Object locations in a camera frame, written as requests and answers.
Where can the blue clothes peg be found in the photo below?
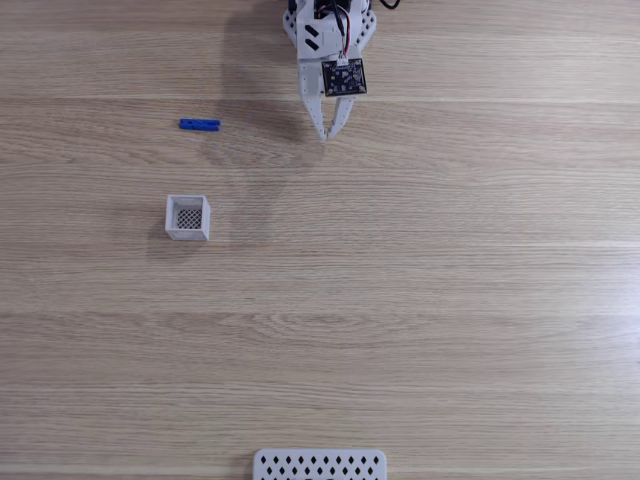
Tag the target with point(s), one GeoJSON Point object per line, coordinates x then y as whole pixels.
{"type": "Point", "coordinates": [200, 124]}

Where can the small white lattice crate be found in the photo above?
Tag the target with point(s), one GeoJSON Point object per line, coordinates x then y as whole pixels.
{"type": "Point", "coordinates": [172, 215]}

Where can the black camera circuit board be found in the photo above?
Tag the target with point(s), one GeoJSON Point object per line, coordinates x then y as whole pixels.
{"type": "Point", "coordinates": [344, 77]}

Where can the white perforated base plate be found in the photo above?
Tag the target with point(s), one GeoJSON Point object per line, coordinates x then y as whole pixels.
{"type": "Point", "coordinates": [320, 457]}

